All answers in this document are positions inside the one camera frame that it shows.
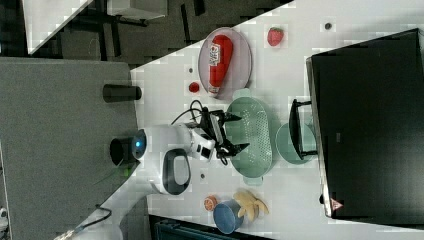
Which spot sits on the small red tomato toy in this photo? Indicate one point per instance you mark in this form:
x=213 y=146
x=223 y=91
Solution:
x=194 y=87

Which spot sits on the red strawberry toy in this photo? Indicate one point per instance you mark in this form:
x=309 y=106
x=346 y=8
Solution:
x=275 y=36

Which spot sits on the blue cup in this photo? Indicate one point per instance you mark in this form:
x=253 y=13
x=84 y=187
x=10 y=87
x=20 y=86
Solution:
x=225 y=215

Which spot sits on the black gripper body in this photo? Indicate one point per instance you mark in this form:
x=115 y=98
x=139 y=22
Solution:
x=212 y=124

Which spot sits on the orange slice toy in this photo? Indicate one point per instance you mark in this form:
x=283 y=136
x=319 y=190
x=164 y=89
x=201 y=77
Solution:
x=210 y=203

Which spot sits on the black cylinder post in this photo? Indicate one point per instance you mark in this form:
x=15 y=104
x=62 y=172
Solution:
x=120 y=93

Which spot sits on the black silver toaster oven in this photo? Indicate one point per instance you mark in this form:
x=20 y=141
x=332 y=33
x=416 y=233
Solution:
x=367 y=111

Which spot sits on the mint green cup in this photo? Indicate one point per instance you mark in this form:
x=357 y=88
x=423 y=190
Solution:
x=286 y=147

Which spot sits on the black cylinder robot base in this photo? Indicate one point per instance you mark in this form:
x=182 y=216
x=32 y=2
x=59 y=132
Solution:
x=120 y=151

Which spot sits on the mint green plastic strainer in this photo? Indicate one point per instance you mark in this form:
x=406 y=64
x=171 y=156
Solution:
x=254 y=129

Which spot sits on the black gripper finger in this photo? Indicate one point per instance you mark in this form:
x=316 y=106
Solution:
x=231 y=117
x=231 y=150

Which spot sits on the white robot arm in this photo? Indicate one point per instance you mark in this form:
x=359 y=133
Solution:
x=164 y=150

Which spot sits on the round grey plate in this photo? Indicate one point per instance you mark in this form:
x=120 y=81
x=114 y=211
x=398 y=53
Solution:
x=240 y=67

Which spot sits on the peeled banana toy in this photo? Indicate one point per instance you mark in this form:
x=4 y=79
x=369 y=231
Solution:
x=250 y=206

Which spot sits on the red ketchup bottle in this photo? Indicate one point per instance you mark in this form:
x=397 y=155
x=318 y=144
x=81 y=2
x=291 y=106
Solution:
x=220 y=55

